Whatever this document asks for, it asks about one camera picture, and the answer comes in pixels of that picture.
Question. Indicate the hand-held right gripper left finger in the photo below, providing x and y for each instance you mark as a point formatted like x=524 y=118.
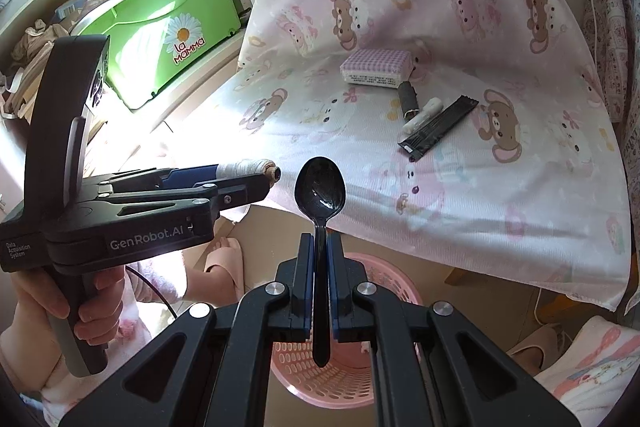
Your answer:
x=306 y=272

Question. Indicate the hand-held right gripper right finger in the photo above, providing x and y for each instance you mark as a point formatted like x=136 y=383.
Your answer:
x=336 y=272

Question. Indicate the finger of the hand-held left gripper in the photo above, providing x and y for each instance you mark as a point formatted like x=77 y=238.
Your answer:
x=240 y=192
x=192 y=174

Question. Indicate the pink perforated plastic basket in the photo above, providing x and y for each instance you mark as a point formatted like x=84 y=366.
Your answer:
x=395 y=279

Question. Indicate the black plastic spoon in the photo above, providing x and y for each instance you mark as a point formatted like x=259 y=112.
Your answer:
x=320 y=192

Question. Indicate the black long wrapper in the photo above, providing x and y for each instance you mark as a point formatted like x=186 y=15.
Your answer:
x=440 y=124

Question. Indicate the small white tube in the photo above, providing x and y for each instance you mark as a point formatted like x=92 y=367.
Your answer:
x=425 y=114

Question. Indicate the checkered tissue pack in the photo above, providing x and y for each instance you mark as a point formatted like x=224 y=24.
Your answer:
x=377 y=67

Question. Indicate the black cylindrical tube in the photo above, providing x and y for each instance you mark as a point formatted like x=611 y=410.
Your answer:
x=407 y=99

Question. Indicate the person's left forearm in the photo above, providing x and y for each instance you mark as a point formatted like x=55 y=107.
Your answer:
x=25 y=357

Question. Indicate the person's left hand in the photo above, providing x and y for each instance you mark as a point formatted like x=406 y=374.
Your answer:
x=102 y=302

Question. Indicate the pink slipper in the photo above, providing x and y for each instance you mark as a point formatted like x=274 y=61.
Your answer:
x=225 y=269
x=535 y=347

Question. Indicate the beige crumpled cloth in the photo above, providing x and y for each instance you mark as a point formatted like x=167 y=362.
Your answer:
x=35 y=34

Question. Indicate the green plastic storage box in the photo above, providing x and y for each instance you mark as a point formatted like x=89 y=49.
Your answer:
x=150 y=22

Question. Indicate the bear print pink cloth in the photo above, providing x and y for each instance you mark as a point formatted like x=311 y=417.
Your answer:
x=450 y=182

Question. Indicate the patchwork print cloth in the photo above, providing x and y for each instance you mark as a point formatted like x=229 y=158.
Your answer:
x=615 y=7

